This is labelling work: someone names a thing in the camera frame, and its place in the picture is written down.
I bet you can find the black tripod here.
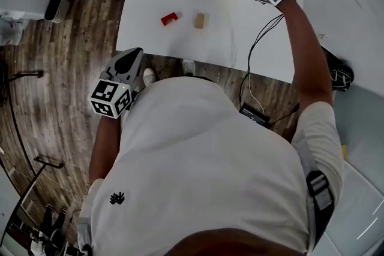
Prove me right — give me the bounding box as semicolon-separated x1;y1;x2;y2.
0;70;45;83

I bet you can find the black white cable bundle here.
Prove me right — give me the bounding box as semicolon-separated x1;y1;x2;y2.
329;64;355;92

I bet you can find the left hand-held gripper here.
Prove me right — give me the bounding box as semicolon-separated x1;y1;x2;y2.
89;47;144;119

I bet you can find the tan wooden block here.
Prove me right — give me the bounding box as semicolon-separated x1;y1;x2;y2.
193;12;206;29

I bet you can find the white space heater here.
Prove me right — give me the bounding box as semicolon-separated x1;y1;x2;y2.
44;0;71;24

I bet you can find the thin white cable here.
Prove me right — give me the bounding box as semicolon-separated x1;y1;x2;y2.
248;77;266;113

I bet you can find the person's left forearm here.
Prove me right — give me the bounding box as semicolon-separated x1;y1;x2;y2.
88;112;122;186

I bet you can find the pack of water bottles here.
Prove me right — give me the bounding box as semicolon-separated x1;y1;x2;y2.
0;16;25;46

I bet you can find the person's white shoe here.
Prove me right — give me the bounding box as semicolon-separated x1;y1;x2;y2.
143;67;157;88
182;59;196;77

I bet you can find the grey harness strap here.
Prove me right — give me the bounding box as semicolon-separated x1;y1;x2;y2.
74;217;94;256
292;140;335;252

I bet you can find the black recorder box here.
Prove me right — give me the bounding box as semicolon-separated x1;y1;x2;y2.
239;101;271;129

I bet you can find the person's left white shoe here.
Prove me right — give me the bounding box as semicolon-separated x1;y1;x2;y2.
143;67;157;88

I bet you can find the white side table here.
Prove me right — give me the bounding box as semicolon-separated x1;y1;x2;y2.
0;158;23;249

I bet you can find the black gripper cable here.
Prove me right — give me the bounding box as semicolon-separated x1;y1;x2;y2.
239;13;285;112

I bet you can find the person's right white shoe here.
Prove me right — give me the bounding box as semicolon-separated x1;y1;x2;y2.
182;59;196;77

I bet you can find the person's right forearm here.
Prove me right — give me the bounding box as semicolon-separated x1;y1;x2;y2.
280;0;334;118

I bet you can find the black cable with inline plug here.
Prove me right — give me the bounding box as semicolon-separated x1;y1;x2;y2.
269;103;301;126

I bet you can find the black light stand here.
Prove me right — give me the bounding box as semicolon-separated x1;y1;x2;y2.
17;155;65;219

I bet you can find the red block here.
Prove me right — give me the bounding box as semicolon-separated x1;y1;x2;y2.
160;11;179;27

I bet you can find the person's white t-shirt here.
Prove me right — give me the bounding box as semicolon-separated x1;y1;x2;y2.
76;76;345;256

